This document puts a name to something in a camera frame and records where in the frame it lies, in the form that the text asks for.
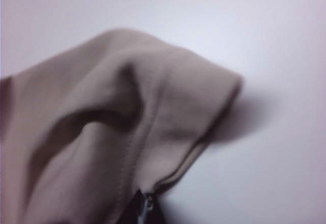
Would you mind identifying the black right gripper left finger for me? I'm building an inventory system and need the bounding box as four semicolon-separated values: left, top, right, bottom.
130;188;147;224

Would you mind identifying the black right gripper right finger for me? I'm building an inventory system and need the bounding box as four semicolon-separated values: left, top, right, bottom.
147;193;167;224

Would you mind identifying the beige T-shirt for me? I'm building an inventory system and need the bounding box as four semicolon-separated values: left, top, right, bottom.
0;26;244;224

